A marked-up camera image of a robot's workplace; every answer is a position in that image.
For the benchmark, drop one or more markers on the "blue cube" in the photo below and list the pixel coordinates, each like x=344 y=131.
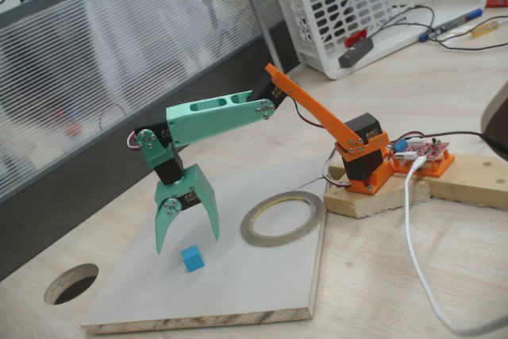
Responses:
x=193 y=260

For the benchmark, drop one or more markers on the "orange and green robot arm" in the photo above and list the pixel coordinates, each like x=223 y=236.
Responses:
x=210 y=116

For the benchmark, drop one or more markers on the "white chipboard panel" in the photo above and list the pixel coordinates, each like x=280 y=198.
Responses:
x=238 y=283

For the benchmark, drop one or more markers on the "grey frosted desk partition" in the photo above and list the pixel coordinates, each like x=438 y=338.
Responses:
x=119 y=57

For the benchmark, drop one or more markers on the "wooden base block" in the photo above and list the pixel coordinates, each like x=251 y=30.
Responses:
x=377 y=200

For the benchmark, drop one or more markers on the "black power adapter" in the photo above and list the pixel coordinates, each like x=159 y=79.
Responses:
x=355 y=53

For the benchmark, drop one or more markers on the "red clip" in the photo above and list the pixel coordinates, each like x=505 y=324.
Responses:
x=354 y=38

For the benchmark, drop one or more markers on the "red circuit board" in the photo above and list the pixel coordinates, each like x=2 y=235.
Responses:
x=432 y=150

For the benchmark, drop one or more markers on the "orange circuit board holder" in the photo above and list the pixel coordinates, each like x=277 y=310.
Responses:
x=440 y=168

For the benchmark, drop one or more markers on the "long wooden plank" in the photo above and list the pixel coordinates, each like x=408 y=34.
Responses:
x=476 y=180

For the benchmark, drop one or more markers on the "blue marker pen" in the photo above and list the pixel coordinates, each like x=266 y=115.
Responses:
x=452 y=25

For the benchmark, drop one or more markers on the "grey rounded object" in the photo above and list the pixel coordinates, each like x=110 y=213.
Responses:
x=500 y=116

